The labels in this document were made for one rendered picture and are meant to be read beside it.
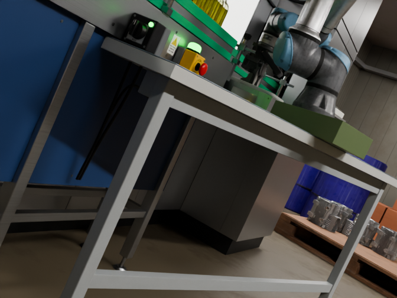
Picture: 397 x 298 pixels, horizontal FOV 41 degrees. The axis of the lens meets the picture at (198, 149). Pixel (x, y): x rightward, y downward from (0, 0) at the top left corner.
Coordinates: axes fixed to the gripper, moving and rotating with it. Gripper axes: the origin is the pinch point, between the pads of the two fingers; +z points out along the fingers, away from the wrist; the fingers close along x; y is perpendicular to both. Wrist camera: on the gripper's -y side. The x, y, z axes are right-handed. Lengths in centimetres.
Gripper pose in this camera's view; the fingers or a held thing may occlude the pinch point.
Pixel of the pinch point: (249, 94)
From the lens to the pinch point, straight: 216.1
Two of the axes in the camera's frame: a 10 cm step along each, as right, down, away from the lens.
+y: -8.3, -4.1, 3.6
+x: -3.6, -0.9, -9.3
